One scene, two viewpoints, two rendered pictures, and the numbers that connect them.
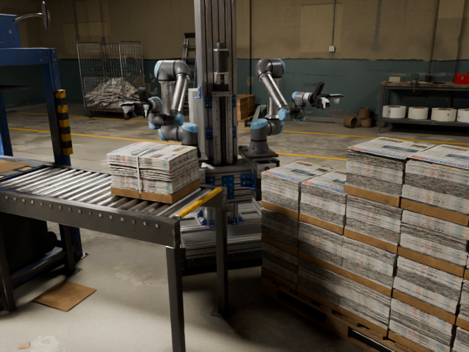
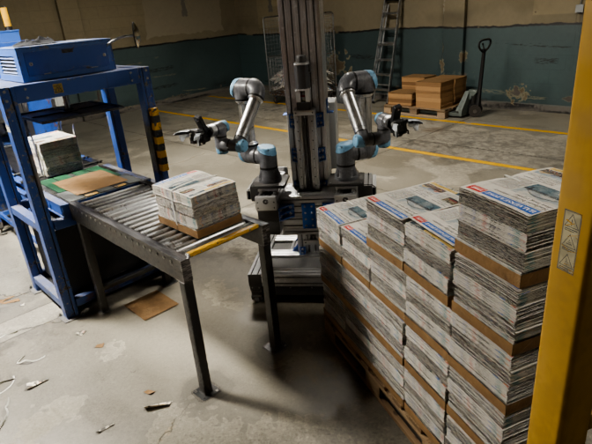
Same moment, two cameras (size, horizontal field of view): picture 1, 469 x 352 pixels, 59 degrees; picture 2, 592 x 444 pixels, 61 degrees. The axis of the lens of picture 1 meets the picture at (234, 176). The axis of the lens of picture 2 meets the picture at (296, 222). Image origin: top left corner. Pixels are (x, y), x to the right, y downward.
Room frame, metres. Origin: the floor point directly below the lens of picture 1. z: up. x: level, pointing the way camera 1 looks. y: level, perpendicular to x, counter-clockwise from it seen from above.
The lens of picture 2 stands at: (-0.02, -1.07, 1.84)
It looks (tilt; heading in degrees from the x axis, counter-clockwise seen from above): 23 degrees down; 23
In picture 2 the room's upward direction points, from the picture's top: 5 degrees counter-clockwise
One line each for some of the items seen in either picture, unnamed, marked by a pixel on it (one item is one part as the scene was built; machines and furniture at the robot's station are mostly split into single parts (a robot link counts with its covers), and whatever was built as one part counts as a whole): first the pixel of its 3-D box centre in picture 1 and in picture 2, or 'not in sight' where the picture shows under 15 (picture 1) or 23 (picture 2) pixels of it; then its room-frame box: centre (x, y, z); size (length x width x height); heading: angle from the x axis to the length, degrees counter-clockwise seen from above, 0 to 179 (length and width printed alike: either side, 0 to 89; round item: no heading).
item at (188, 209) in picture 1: (200, 201); (224, 239); (1.94, 0.17, 0.81); 0.43 x 0.03 x 0.02; 156
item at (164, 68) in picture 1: (168, 102); (247, 122); (2.84, 0.44, 1.19); 0.15 x 0.12 x 0.55; 78
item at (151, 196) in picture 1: (173, 188); (211, 222); (2.08, 0.32, 0.83); 0.29 x 0.16 x 0.04; 156
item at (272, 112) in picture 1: (273, 98); (364, 115); (3.01, -0.28, 1.19); 0.15 x 0.12 x 0.55; 129
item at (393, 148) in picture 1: (391, 147); (418, 199); (1.98, -0.77, 1.07); 0.37 x 0.29 x 0.01; 134
